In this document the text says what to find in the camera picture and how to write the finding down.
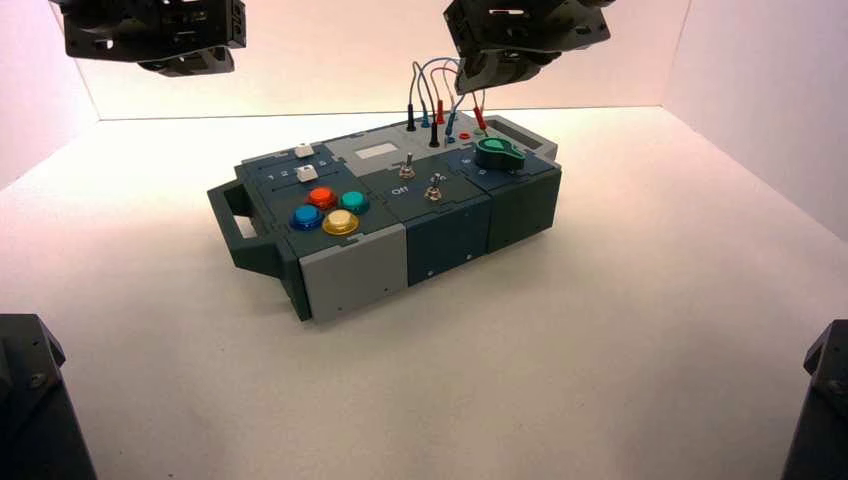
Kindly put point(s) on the green rotary knob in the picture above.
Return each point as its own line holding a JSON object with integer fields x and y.
{"x": 500, "y": 154}

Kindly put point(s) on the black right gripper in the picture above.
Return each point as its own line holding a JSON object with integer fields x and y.
{"x": 523, "y": 23}

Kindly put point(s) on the white slider knob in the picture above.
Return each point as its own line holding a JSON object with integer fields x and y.
{"x": 304, "y": 150}
{"x": 305, "y": 173}

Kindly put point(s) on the red dome push button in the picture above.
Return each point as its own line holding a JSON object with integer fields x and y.
{"x": 322, "y": 197}

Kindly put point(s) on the teal dome push button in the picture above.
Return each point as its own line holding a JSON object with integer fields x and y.
{"x": 354, "y": 201}

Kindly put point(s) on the metal toggle switch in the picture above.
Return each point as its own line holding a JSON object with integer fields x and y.
{"x": 434, "y": 192}
{"x": 407, "y": 170}

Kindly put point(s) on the blue dome push button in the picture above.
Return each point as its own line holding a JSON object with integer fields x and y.
{"x": 307, "y": 216}

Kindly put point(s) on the yellow dome push button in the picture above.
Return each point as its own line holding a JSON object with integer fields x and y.
{"x": 340, "y": 222}

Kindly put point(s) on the grey and teal control box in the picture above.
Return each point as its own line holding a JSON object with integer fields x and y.
{"x": 351, "y": 272}

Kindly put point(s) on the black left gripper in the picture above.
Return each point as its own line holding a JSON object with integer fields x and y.
{"x": 152, "y": 26}

